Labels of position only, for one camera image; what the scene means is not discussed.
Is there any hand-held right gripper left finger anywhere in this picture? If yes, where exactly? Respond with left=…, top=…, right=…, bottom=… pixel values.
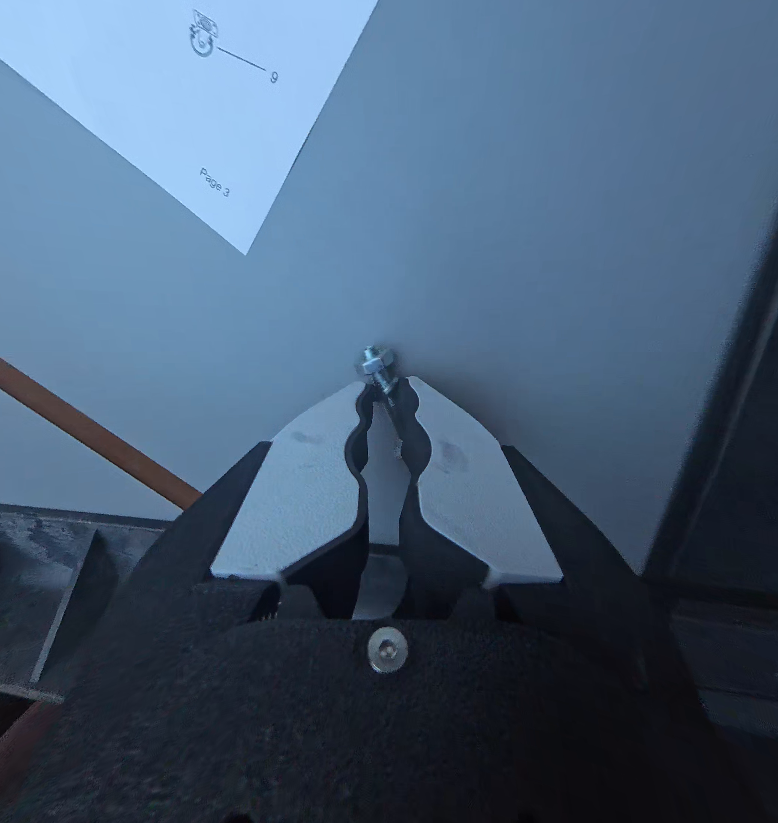
left=210, top=381, right=369, bottom=583

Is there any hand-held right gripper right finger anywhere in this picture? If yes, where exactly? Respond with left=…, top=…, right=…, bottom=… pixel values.
left=406, top=376, right=564, bottom=590

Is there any silver bolt with nut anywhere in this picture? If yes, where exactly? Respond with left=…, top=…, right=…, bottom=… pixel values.
left=355, top=345, right=404, bottom=412

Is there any white desk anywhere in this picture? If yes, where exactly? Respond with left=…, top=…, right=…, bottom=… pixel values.
left=0, top=0, right=778, bottom=580

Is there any orange brown rod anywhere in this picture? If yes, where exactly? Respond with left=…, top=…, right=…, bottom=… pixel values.
left=0, top=344, right=202, bottom=510

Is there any dark panel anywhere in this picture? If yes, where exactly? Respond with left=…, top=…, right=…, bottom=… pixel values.
left=643, top=186, right=778, bottom=740

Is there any black metal plate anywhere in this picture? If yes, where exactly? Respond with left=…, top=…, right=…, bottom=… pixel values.
left=0, top=502, right=171, bottom=705

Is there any white printed paper sheet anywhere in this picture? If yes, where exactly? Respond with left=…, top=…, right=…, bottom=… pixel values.
left=0, top=0, right=380, bottom=257

